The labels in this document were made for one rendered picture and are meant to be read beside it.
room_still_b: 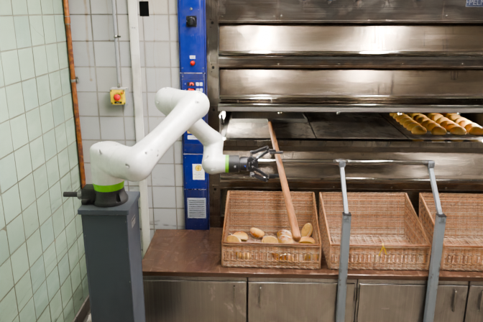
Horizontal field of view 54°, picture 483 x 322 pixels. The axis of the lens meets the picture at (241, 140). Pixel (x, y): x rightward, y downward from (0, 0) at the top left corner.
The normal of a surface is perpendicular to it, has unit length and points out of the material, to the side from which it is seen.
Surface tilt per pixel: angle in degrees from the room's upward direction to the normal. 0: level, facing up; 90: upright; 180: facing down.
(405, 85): 70
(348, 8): 90
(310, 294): 90
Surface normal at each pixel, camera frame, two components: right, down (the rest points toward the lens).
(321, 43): -0.03, -0.07
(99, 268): -0.03, 0.27
